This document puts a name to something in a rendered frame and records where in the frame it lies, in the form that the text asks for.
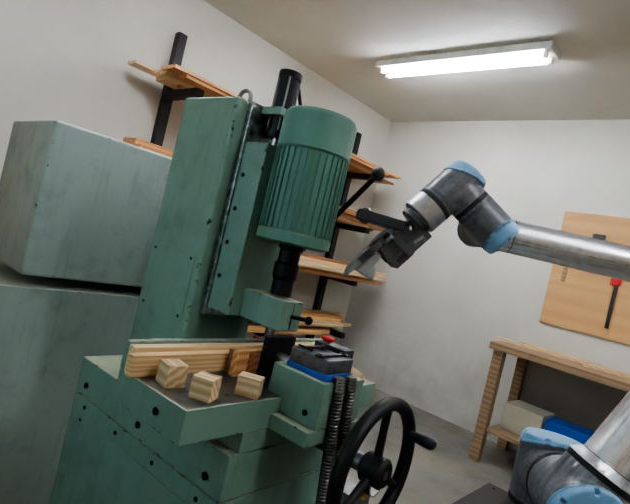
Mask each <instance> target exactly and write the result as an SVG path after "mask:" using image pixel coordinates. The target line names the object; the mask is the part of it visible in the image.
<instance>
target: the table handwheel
mask: <svg viewBox="0 0 630 504"><path fill-rule="evenodd" d="M393 411H396V412H398V413H399V415H400V417H401V421H402V428H403V434H402V444H401V450H400V454H399V458H398V462H397V465H396V468H395V471H394V474H393V477H392V478H391V475H392V469H393V468H392V463H391V460H390V459H388V458H386V457H384V456H383V452H384V447H385V442H386V437H387V432H388V428H389V424H390V420H391V415H392V412H393ZM381 418H382V420H381V425H380V430H379V434H378V438H377V442H376V446H375V450H374V451H372V450H371V451H368V452H366V453H363V452H361V451H359V448H360V446H361V444H362V443H363V441H364V439H365V438H366V436H367V435H368V433H369V432H370V431H371V429H372V428H373V427H374V426H375V424H376V423H377V422H378V421H379V420H380V419H381ZM410 430H412V431H415V432H416V423H415V417H414V413H413V411H412V409H411V407H410V405H409V404H408V403H407V402H406V401H405V400H404V399H402V398H400V397H394V396H391V397H386V398H383V399H381V400H379V401H378V402H376V403H375V404H373V405H372V406H371V407H370V408H369V409H368V410H367V411H366V412H365V413H364V414H363V415H362V416H361V417H360V418H359V420H358V421H357V422H356V424H355V425H354V426H353V428H352V429H351V431H350V433H349V434H348V436H347V438H346V439H345V441H344V443H343V445H342V447H341V449H340V451H339V454H338V456H337V458H336V461H335V463H334V466H333V469H332V472H331V475H330V479H329V483H328V487H327V493H326V500H325V504H341V502H342V496H343V491H344V487H345V483H346V480H347V476H348V473H349V471H350V468H352V469H354V470H356V471H357V475H358V479H359V480H360V481H359V483H358V484H357V485H356V487H355V488H354V489H353V490H352V492H351V493H350V494H349V496H348V497H347V498H346V499H345V500H344V502H343V503H342V504H354V503H355V501H356V500H357V499H358V498H359V497H360V495H361V494H362V493H363V492H364V491H365V489H366V488H367V487H368V486H370V487H372V488H374V489H376V490H380V489H383V488H384V487H385V486H386V485H388V488H387V490H386V492H385V494H384V496H383V497H382V499H381V501H380V502H379V504H395V503H396V501H397V499H398V497H399V495H400V493H401V491H402V489H403V486H404V484H405V481H406V478H407V476H408V473H409V469H410V466H411V462H412V458H413V454H414V448H415V442H414V441H412V440H411V439H409V438H408V433H409V431H410Z"/></svg>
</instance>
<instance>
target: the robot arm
mask: <svg viewBox="0 0 630 504"><path fill-rule="evenodd" d="M485 184H486V181H485V178H484V177H483V175H481V173H480V171H479V170H477V169H476V168H475V167H474V166H473V165H471V164H469V163H468V162H465V161H462V160H457V161H454V162H453V163H451V164H450V165H449V166H448V167H446V168H444V169H443V171H442V172H441V173H440V174H438V175H437V176H436V177H435V178H434V179H433V180H432V181H431V182H429V183H428V184H427V185H426V186H425V187H424V188H423V189H422V190H421V191H419V192H418V193H417V194H415V195H414V196H413V197H412V198H411V199H410V200H409V201H408V202H406V205H405V206H406V209H405V210H404V211H402V214H403V216H404V217H405V219H406V220H407V221H404V220H400V219H397V218H393V217H390V216H386V215H383V214H379V213H376V212H372V211H371V210H370V209H368V208H360V209H358V210H357V213H356V216H355V218H356V219H357V220H358V221H360V222H361V223H363V224H368V223H370V224H374V225H377V226H381V227H384V228H385V229H384V230H383V231H382V232H381V233H379V234H378V235H377V236H376V237H375V238H374V239H373V240H372V241H371V243H370V244H369V245H368V246H367V247H365V248H364V249H363V250H362V251H361V252H360V253H359V254H358V255H357V256H356V257H355V258H354V259H353V260H352V261H351V262H350V263H349V264H348V265H347V266H346V268H345V271H344V273H343V275H344V276H345V277H346V276H347V275H348V274H350V273H351V272H352V271H353V270H356V271H357V272H359V273H360V274H362V275H363V276H365V277H366V278H368V279H373V278H374V277H375V276H376V271H375V267H374V266H375V264H376V263H377V262H378V261H379V259H380V257H381V258H382V259H383V260H384V262H385V263H387V264H388V265H389V266H390V267H393V268H397V269H398V268H399V267H400V266H401V265H402V264H403V263H405V262H406V261H407V260H408V259H409V258H410V257H411V256H413V255H414V252H415V251H416V250H417V249H419V248H420V247H421V246H422V245H423V244H424V243H425V242H427V241H428V240H429V239H430V238H431V237H432V236H431V234H430V233H429V232H433V231H434V230H435V229H436V228H437V227H438V226H440V225H441V224H442V223H443V222H444V221H445V220H447V219H448V218H449V217H450V216H451V215H453V216H454V217H455V218H456V219H457V220H458V222H459V223H458V225H457V234H458V237H459V239H460V240H461V241H462V242H463V243H464V244H465V245H467V246H469V247H480V248H483V250H484V251H486V252H487V253H489V254H493V253H495V252H496V251H497V252H500V251H501V252H505V253H509V254H513V255H518V256H522V257H526V258H530V259H535V260H539V261H543V262H547V263H552V264H556V265H560V266H564V267H569V268H573V269H577V270H581V271H586V272H590V273H594V274H599V275H603V276H607V277H611V278H616V279H620V280H624V281H628V282H630V246H627V245H622V244H618V243H613V242H609V241H605V240H600V239H596V238H591V237H587V236H583V235H578V234H574V233H569V232H565V231H561V230H556V229H552V228H547V227H543V226H539V225H534V224H530V223H525V222H521V221H517V220H514V219H512V218H511V217H510V216H509V215H508V214H507V213H506V212H505V211H504V210H503V209H502V208H501V207H500V205H499V204H498V203H497V202H496V201H495V200H494V199H493V198H492V197H491V196H490V195H489V194H488V193H487V192H486V191H485V190H484V189H483V188H484V187H485ZM410 226H411V227H412V230H410V229H409V227H410ZM376 251H377V252H376ZM379 254H380V255H381V256H380V255H379ZM501 504H630V391H629V392H628V393H627V394H626V396H625V397H624V398H623V399H622V400H621V402H620V403H619V404H618V405H617V406H616V407H615V409H614V410H613V411H612V412H611V413H610V415H609V416H608V417H607V418H606V419H605V421H604V422H603V423H602V424H601V425H600V427H599V428H598V429H597V430H596V431H595V433H594V434H593V435H592V436H591V437H590V439H589V440H588V441H587V442H586V443H585V444H581V443H580V442H578V441H576V440H574V439H572V438H569V437H567V436H564V435H561V434H558V433H555V432H551V431H548V430H544V429H539V428H532V427H528V428H525V429H523V431H522V434H521V437H520V439H519V444H518V449H517V453H516V458H515V463H514V467H513V472H512V476H511V481H510V486H509V490H508V495H507V497H506V498H505V499H504V501H503V502H502V503H501Z"/></svg>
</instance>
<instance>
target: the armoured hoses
mask: <svg viewBox="0 0 630 504"><path fill-rule="evenodd" d="M357 378H358V377H356V376H354V375H346V376H345V378H344V377H341V376H335V377H333V383H334V391H333V395H332V396H333V397H332V401H331V405H330V406H331V407H330V411H329V413H330V414H329V417H328V419H329V420H328V421H327V422H328V424H327V427H326V429H327V430H326V434H325V435H326V437H325V441H324V442H325V443H324V447H323V449H324V450H323V454H322V455H323V456H322V461H321V462H322V463H321V467H320V469H321V470H320V474H319V475H320V476H319V481H318V482H319V483H318V488H317V489H318V490H317V494H316V495H317V496H316V501H315V502H316V503H315V504H325V500H326V493H327V487H328V483H329V479H330V475H331V472H332V469H333V464H334V463H335V461H336V458H337V456H338V454H339V451H340V449H341V447H342V445H343V443H344V441H345V439H346V438H347V436H348V434H349V433H350V430H351V423H352V422H351V421H352V414H353V408H354V406H353V405H354V398H355V396H354V395H355V392H356V390H355V389H356V385H357ZM344 391H345V393H344ZM343 394H345V395H343ZM343 397H344V399H343ZM342 401H343V402H342ZM342 404H343V405H342ZM342 407H343V408H342ZM341 410H342V411H341ZM340 414H341V415H340ZM340 417H341V418H340ZM339 421H340V422H339ZM338 432H339V433H338ZM337 438H338V439H337ZM336 441H337V442H336ZM336 444H337V446H336ZM335 451H336V452H335ZM334 458H335V459H334ZM333 461H334V462H333Z"/></svg>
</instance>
